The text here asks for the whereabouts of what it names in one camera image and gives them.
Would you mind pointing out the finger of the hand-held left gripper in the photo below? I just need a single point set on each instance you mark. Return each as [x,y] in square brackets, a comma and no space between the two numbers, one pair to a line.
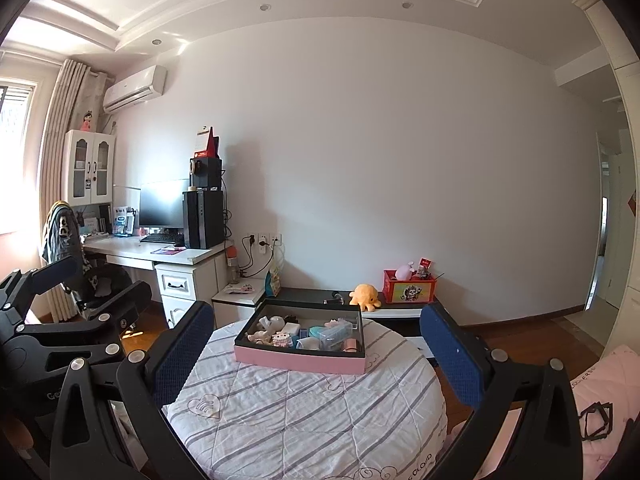
[55,266]
[125,297]

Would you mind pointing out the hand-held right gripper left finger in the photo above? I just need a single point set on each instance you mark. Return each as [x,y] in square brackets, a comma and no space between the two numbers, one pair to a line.
[182,350]

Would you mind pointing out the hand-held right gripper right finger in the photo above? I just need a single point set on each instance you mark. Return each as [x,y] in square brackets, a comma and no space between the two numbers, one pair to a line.
[452,355]

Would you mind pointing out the pink doll figurine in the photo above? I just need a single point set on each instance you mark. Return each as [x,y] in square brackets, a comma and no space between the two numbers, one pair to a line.
[260,336]

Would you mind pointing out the white round figurine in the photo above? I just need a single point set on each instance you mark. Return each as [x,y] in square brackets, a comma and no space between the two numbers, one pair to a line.
[276,324]

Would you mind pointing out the rose gold metal jar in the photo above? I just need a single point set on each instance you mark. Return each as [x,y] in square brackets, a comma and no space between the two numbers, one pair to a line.
[351,346]

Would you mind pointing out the white charger block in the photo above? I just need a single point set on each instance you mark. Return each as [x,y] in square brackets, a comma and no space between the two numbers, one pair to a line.
[291,329]

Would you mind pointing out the pink storage box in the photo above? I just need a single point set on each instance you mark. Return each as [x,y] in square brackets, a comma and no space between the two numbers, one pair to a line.
[300,361]

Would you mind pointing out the clear plastic box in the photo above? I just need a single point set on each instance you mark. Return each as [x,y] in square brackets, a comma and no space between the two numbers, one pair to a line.
[336,331]

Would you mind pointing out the teal round case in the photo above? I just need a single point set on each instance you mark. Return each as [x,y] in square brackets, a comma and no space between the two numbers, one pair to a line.
[316,332]

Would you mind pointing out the black office chair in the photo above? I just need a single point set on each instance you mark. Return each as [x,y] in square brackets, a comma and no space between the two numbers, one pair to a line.
[115,275]

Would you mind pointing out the dark printed jacket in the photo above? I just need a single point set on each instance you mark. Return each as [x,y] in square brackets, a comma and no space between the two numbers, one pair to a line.
[62,235]

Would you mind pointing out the white desk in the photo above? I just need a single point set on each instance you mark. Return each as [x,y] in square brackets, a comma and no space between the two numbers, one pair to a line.
[125,247]

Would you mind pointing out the pink mouse pad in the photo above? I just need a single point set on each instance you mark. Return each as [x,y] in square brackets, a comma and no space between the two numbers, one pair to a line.
[167,250]

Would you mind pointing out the black keyboard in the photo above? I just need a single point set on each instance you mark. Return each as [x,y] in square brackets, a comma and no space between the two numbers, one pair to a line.
[162,238]

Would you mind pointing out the blue and white box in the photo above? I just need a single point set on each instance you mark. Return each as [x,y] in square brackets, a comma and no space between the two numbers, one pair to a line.
[124,220]

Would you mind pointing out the red printed toy box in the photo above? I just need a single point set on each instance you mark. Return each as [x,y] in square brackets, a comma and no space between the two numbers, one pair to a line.
[410,290]

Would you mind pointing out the pink flat packet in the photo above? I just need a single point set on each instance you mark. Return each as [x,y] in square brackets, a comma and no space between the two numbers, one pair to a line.
[237,288]

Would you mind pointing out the red card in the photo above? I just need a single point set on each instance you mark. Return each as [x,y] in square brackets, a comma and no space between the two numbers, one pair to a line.
[425,263]

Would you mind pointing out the pink plush toy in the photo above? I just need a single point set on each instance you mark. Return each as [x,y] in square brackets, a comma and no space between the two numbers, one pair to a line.
[404,271]

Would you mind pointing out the orange capped bottle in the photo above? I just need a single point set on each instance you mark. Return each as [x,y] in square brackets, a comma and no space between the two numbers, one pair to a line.
[233,265]

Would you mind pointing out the black computer monitor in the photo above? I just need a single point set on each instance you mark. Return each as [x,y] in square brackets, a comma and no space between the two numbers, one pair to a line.
[164,203]

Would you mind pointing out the white glass door cabinet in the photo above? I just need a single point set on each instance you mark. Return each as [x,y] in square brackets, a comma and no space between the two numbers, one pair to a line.
[90,167]

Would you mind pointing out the yellow octopus plush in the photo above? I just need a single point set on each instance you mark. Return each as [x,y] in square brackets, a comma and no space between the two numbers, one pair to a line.
[365,296]

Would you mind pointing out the black computer tower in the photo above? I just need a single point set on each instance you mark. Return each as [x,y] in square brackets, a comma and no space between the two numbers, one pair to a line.
[204,220]

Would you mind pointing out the blue and white snack bag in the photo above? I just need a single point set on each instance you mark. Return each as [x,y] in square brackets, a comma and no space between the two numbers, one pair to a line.
[272,282]

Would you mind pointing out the black stapler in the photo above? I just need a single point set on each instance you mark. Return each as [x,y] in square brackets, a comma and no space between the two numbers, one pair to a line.
[334,300]

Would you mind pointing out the black and white low cabinet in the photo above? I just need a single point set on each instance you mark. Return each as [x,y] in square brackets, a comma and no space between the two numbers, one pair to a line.
[305,294]

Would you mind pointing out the pink doll ornament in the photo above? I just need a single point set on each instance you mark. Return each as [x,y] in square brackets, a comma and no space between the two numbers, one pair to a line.
[88,121]

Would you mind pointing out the black speaker box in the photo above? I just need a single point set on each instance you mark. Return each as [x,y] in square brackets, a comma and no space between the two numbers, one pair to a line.
[206,172]

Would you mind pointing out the pink bed quilt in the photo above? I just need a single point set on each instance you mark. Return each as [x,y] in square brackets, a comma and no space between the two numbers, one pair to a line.
[600,380]

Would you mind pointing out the window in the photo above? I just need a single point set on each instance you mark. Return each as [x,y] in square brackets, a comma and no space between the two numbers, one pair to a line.
[15,120]

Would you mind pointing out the beige curtain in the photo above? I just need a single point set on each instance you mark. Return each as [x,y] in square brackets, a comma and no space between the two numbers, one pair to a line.
[62,110]

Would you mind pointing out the red desk calendar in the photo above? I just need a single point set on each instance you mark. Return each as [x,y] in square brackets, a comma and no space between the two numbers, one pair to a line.
[212,145]

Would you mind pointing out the white air conditioner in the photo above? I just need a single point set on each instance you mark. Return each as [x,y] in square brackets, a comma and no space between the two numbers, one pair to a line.
[135,87]

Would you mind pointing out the white wardrobe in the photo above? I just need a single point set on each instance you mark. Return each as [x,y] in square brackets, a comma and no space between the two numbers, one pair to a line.
[627,160]

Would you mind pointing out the white drawer pedestal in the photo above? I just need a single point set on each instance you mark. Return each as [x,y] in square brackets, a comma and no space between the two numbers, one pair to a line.
[175,285]

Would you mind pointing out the white wall sockets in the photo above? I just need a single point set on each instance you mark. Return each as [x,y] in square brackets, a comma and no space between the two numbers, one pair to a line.
[262,239]

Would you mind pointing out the black folding frame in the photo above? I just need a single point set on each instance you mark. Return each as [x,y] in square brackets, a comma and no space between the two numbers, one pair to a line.
[584,425]

